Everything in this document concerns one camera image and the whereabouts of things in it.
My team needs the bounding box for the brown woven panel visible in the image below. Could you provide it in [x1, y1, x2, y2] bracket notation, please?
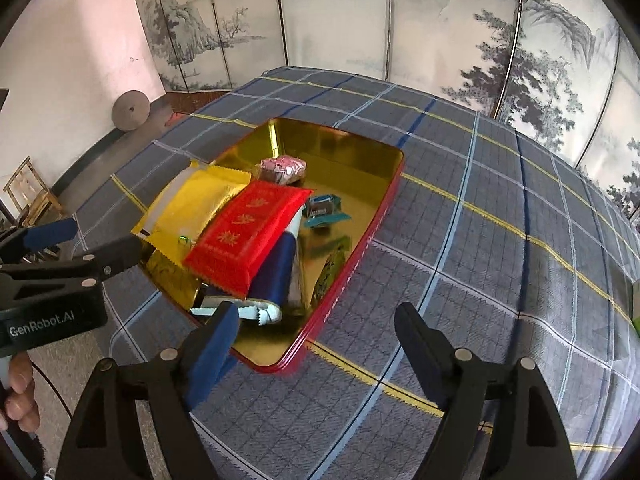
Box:
[167, 91, 236, 111]

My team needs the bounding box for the pink snack packet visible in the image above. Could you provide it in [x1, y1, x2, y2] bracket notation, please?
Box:
[259, 156, 306, 186]

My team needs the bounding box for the black cable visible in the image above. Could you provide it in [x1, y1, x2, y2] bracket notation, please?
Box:
[27, 357, 76, 423]

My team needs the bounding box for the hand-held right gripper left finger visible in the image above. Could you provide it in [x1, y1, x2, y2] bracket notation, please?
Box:
[56, 301, 241, 480]

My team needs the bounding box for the landscape painted folding screen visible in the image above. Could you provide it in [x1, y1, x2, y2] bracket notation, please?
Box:
[129, 0, 640, 221]

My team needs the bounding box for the red snack packet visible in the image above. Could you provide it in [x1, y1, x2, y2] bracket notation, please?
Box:
[182, 180, 315, 297]

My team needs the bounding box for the small teal candy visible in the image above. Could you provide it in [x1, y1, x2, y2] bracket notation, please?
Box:
[306, 195, 341, 218]
[304, 212, 352, 229]

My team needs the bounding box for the green snack packet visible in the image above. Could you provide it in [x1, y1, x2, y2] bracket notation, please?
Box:
[311, 237, 351, 308]

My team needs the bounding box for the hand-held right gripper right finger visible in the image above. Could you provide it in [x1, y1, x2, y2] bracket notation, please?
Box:
[394, 302, 576, 480]

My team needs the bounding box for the yellow snack packet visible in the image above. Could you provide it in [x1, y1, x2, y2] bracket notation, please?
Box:
[131, 159, 253, 261]

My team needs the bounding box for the person's left forearm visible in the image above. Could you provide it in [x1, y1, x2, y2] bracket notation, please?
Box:
[0, 427, 51, 480]

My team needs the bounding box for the round stone disc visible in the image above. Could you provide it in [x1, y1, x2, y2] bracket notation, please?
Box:
[112, 90, 150, 132]

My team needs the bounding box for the red and gold tin box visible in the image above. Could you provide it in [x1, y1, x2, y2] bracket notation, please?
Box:
[142, 117, 406, 375]

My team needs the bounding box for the blue grey plaid cloth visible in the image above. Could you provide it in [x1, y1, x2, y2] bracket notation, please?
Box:
[72, 65, 640, 480]

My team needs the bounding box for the dark blue snack packet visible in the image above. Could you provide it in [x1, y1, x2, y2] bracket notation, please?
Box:
[191, 207, 307, 330]

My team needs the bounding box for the person's left hand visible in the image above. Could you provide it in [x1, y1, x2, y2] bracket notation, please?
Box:
[0, 350, 41, 433]

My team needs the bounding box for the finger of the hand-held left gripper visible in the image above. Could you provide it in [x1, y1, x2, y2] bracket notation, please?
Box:
[0, 235, 145, 288]
[0, 219, 79, 264]

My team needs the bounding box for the light wooden chair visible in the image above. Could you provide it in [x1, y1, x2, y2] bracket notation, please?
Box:
[4, 156, 63, 228]

